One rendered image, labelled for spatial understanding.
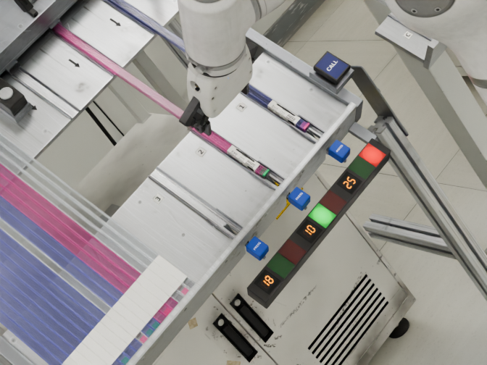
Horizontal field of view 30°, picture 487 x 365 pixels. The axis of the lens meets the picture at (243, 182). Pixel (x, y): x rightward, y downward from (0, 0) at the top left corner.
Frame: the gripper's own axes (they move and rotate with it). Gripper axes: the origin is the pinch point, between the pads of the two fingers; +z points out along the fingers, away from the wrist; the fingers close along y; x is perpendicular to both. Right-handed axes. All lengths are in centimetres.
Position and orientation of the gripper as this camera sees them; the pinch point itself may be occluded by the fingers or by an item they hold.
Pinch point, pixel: (221, 106)
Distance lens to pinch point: 141.0
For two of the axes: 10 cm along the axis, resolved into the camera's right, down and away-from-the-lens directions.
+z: 0.3, 4.1, 9.1
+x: -7.8, -5.6, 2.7
